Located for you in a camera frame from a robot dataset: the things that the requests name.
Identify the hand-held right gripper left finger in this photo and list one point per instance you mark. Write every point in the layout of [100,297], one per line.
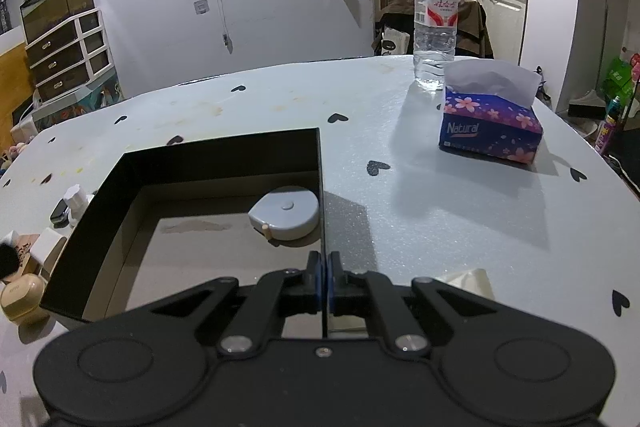
[316,279]

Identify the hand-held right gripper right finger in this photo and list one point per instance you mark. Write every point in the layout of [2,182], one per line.
[332,279]

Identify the black cardboard box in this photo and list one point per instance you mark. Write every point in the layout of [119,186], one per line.
[200,167]

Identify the white items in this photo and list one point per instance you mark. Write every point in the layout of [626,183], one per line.
[47,248]

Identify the carved wooden block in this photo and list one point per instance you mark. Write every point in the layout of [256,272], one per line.
[25,253]

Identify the beige earbud case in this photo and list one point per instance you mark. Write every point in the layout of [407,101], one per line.
[22,299]

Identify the grey round tape measure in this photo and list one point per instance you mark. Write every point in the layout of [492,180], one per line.
[290,213]

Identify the crumpled cream tissue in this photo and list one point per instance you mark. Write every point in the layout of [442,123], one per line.
[467,282]

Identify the purple floral tissue pack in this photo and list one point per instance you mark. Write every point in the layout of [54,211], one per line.
[485,127]

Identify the clear plastic water bottle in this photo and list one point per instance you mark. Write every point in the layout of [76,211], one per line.
[434,52]

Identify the white knob-shaped holder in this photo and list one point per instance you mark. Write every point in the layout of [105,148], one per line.
[76,203]

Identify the black smartwatch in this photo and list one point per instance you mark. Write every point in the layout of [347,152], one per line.
[60,214]

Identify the chair with brown cloth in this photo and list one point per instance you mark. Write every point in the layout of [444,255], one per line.
[472,27]

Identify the black fuzzy brush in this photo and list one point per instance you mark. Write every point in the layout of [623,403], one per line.
[5,261]

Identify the pink spray can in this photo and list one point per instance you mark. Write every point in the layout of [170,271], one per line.
[607,129]

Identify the white kitchen counter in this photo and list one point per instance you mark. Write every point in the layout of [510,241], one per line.
[500,12]

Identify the white-framed drawer cabinet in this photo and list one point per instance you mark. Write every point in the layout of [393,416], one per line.
[65,54]

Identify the green bag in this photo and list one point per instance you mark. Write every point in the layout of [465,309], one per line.
[617,77]

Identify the glass tank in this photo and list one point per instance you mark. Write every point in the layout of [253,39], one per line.
[55,2]

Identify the clear wall hook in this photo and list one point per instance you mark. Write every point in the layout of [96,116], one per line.
[201,6]

